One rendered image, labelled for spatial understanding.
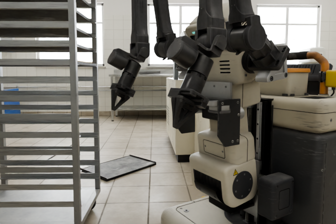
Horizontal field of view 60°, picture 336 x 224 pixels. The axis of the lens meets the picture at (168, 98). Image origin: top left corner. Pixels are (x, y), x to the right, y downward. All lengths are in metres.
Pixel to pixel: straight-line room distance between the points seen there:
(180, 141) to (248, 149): 1.88
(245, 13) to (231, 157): 0.50
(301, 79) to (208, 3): 0.65
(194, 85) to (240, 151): 0.42
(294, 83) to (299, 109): 0.15
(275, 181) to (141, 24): 0.76
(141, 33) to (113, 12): 5.21
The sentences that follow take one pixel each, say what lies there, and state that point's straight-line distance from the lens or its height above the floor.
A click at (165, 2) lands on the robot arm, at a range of 1.25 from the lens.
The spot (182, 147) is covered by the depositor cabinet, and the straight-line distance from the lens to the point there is 2.97.
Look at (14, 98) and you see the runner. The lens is 1.62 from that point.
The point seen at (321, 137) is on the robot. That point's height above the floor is 0.68.
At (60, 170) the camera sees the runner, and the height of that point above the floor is 0.42.
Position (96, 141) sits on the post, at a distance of 1.96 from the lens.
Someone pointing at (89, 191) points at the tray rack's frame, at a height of 0.15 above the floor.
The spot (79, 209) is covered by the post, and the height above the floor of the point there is 0.23.
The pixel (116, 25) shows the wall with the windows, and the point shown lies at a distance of 6.31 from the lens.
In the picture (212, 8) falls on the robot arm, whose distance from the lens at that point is 0.81.
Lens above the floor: 0.91
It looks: 5 degrees down
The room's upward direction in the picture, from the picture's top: straight up
